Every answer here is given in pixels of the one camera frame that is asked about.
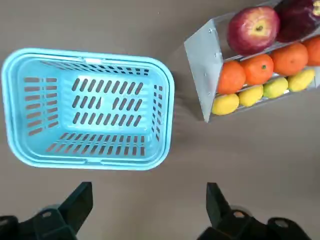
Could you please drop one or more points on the orange fruit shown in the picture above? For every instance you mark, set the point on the orange fruit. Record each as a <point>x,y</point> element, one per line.
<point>258,68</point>
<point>313,51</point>
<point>230,78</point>
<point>290,58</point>

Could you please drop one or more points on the light blue plastic basket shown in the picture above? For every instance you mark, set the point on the light blue plastic basket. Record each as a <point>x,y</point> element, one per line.
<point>11,105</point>

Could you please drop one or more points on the yellow lemon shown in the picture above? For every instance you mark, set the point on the yellow lemon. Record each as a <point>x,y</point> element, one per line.
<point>301,80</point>
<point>251,95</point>
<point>225,104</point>
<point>276,87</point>

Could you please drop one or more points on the clear acrylic fruit shelf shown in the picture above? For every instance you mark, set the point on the clear acrylic fruit shelf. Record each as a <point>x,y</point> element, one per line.
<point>205,75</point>

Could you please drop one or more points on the dark red apple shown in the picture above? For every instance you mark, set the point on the dark red apple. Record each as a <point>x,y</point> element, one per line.
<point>297,20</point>

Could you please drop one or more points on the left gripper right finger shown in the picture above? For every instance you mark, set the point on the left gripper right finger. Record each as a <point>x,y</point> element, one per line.
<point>237,225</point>

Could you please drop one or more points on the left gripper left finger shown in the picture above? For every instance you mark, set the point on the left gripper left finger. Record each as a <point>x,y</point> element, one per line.
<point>50,225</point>

